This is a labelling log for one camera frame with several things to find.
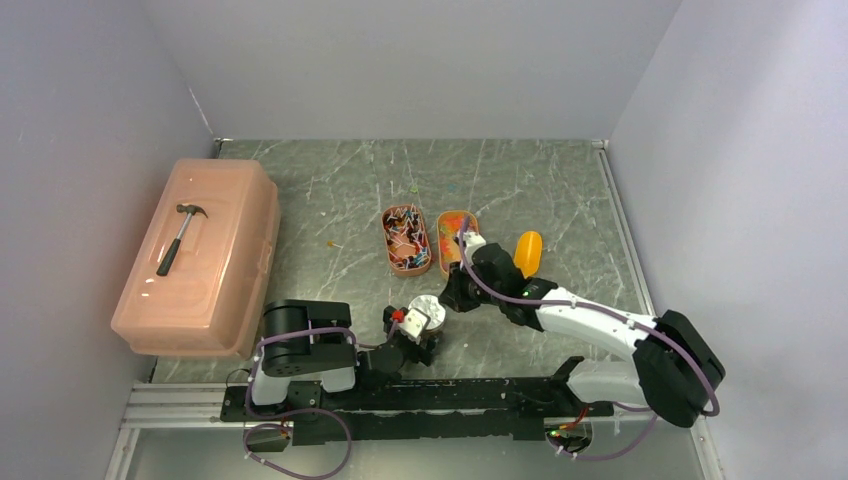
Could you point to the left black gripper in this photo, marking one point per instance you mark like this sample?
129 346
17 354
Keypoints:
425 356

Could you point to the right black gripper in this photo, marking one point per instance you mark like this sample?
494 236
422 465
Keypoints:
453 293

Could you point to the black base frame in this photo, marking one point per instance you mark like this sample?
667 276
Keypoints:
520 408

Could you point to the pink plastic storage box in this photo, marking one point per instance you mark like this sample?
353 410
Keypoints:
209 304

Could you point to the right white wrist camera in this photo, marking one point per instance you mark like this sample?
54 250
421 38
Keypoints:
472 240

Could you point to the tray of gummy candies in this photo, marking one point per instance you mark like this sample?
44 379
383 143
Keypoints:
448 225

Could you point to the aluminium table rail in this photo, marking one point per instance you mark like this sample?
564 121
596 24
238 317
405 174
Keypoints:
704 445

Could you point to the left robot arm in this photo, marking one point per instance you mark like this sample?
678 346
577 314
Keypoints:
303 337

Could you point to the black hammer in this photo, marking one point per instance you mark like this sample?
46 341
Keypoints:
190 211

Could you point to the orange plastic scoop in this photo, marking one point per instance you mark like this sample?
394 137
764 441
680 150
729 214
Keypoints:
528 252

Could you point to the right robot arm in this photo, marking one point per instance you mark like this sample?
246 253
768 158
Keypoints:
669 367

